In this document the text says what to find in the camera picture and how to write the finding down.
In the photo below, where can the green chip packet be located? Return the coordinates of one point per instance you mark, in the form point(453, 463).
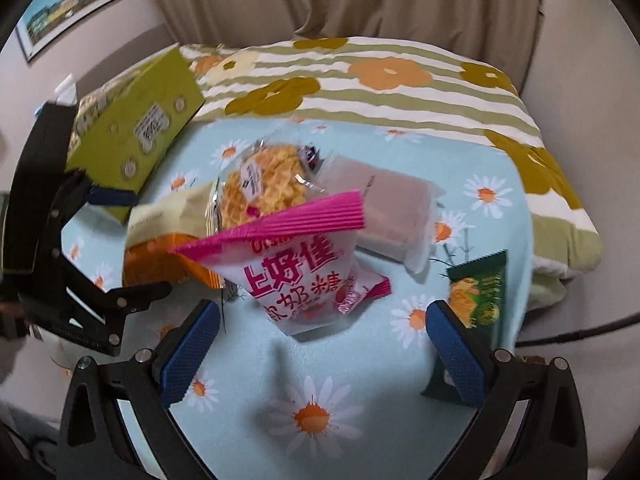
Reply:
point(480, 290)

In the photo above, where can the frosted pastry packet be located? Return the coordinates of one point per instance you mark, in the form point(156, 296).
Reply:
point(390, 210)

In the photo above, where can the light blue daisy cloth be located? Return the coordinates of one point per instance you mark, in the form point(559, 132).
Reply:
point(300, 375)

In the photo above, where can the beige curtain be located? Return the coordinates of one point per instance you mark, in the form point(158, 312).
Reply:
point(350, 0)

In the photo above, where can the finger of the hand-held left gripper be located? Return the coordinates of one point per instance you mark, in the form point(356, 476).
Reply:
point(117, 197)
point(140, 295)

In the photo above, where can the clear crispy noodle packet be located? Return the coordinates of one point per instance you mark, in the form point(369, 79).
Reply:
point(270, 180)

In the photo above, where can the black curved pole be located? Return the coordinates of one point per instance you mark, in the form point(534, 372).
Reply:
point(590, 332)

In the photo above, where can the grey padded headboard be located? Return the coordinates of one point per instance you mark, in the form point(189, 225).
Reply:
point(130, 45)

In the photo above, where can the striped floral blanket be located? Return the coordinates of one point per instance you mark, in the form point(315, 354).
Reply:
point(400, 110)

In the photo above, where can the wall poster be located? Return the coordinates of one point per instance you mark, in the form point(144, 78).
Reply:
point(70, 5)

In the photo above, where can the pink white candy packet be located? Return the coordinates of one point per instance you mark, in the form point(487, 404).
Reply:
point(300, 280)

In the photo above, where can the cream orange snack packet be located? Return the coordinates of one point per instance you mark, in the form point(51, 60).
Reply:
point(160, 220)

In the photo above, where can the green cardboard box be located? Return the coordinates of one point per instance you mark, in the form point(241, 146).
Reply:
point(150, 95)

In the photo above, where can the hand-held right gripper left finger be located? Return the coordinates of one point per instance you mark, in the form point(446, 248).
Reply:
point(192, 355)

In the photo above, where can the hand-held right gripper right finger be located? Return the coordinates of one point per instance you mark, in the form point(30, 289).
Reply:
point(457, 355)

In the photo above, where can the white paper on wall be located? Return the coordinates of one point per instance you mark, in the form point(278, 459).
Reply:
point(65, 87)

